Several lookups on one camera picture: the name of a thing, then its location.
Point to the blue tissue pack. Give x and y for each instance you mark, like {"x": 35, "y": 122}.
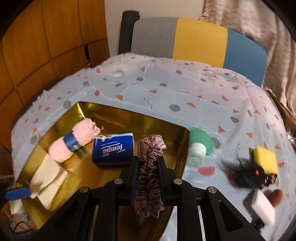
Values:
{"x": 113, "y": 150}

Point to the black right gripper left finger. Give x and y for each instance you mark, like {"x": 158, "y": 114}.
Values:
{"x": 128, "y": 187}

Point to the pink satin scrunchie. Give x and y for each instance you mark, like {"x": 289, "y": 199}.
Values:
{"x": 148, "y": 200}

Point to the beige patterned curtain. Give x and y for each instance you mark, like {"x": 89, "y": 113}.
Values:
{"x": 256, "y": 21}

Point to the black beaded hair piece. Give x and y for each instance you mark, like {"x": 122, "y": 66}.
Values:
{"x": 246, "y": 173}

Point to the brown makeup puff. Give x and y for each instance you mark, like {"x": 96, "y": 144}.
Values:
{"x": 274, "y": 197}

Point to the yellow sponge block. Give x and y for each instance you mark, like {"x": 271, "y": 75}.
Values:
{"x": 266, "y": 159}

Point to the grey yellow blue chair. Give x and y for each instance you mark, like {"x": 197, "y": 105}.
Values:
{"x": 192, "y": 40}

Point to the beige folded cloth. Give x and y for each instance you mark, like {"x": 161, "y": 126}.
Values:
{"x": 46, "y": 181}

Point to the gold rectangular tray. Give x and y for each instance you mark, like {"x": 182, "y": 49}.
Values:
{"x": 82, "y": 171}

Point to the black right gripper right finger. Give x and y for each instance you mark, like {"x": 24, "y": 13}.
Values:
{"x": 166, "y": 177}

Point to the wooden wardrobe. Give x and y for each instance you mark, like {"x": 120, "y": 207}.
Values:
{"x": 48, "y": 40}

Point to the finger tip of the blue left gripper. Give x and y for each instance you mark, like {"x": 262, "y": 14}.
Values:
{"x": 18, "y": 193}

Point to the pink rolled towel blue band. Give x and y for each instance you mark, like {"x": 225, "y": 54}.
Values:
{"x": 81, "y": 134}

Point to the black folded cloth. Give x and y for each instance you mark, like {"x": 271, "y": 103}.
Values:
{"x": 259, "y": 225}

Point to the white sponge block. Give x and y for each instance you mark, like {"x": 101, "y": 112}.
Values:
{"x": 263, "y": 208}

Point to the patterned plastic tablecloth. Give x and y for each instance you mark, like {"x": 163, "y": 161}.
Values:
{"x": 236, "y": 113}

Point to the wooden side table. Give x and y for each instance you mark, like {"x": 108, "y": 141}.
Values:
{"x": 288, "y": 118}

